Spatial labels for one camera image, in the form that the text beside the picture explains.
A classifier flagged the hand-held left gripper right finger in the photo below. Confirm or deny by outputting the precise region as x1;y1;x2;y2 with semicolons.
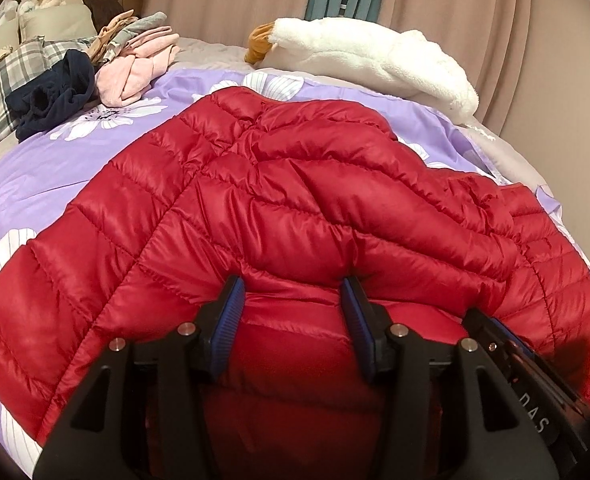
340;276;550;480

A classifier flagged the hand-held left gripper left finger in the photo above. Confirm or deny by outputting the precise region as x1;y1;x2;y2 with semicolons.
32;275;246;480

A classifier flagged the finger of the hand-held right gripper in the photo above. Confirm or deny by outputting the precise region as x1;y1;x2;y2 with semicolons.
462;307;540;387

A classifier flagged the red down jacket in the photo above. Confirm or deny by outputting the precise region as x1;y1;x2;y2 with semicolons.
0;86;590;480

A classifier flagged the purple floral bed sheet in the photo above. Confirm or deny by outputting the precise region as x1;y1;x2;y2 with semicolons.
0;67;576;461

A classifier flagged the white fleece jacket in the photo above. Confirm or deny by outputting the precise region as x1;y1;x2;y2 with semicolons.
245;16;480;126

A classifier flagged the pink garment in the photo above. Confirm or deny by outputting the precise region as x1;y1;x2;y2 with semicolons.
95;27;181;108

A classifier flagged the grey bed cover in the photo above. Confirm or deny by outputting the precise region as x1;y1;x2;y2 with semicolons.
167;35;550;196

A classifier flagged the navy garment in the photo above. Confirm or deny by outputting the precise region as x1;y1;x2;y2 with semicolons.
5;50;98;143

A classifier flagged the grey garment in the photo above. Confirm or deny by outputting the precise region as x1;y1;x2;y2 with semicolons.
110;12;168;56

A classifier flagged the tan garment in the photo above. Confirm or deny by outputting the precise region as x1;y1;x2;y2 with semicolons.
88;10;141;63

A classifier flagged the grey plaid blanket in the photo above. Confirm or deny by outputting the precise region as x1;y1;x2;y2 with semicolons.
0;35;98;161

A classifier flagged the dark brown pillow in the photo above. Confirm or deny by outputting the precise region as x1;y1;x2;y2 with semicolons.
82;0;122;23

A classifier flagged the beige pillow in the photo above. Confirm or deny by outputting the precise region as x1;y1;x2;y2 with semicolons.
19;4;98;43

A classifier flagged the black and white plush toy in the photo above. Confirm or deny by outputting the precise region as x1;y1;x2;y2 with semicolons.
0;0;37;23

